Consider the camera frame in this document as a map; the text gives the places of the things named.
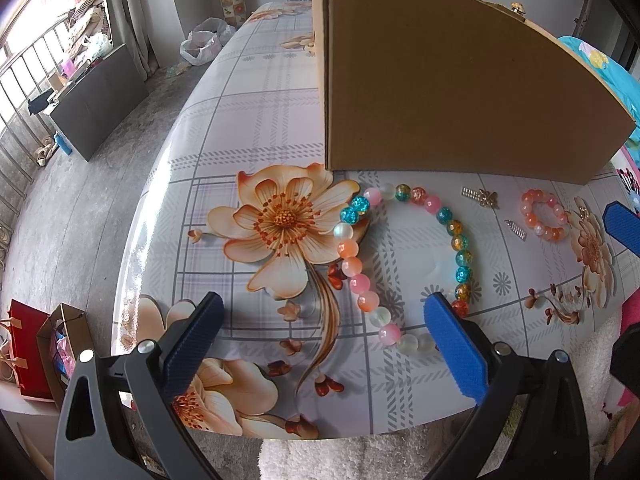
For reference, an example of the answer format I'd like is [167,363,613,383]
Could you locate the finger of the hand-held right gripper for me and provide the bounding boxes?
[611,324,640,403]
[602,201,640,256]

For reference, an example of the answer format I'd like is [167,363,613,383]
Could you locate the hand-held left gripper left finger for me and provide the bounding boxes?
[54,291,225,480]

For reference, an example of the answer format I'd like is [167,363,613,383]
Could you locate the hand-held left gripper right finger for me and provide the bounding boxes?
[424,292,590,480]

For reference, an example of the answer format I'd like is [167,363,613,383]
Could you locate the small orange bead bracelet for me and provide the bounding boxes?
[520,189,571,243]

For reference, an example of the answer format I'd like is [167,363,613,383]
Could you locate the multicolour bead necklace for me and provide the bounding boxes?
[332,182,473,358]

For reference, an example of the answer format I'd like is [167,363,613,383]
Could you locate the brown cardboard box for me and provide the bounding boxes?
[310,0,637,187]

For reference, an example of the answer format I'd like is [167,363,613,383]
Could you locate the pink floral blanket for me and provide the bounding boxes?
[607,140,640,333]

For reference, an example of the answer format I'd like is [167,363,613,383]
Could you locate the brown paper bag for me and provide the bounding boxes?
[37,302,93,403]

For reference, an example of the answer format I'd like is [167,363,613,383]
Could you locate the blue floral blanket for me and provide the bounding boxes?
[557,35,640,166]

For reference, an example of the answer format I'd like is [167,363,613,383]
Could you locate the red gift bag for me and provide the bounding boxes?
[10,299,58,401]

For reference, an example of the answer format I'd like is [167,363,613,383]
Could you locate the pink shoes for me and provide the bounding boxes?
[35,137,58,166]

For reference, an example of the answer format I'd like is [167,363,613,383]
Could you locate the grey low cabinet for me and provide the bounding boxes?
[49,42,148,162]

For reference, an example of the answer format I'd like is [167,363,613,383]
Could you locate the white plastic bag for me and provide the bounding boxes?
[180,16,237,66]

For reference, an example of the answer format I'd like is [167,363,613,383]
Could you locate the grey curtain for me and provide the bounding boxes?
[102,0,158,83]

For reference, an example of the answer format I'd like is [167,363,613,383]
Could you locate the metal window railing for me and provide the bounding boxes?
[0,7,108,211]

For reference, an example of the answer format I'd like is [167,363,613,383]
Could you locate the pile of cloths and boxes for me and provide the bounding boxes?
[50,0,113,86]

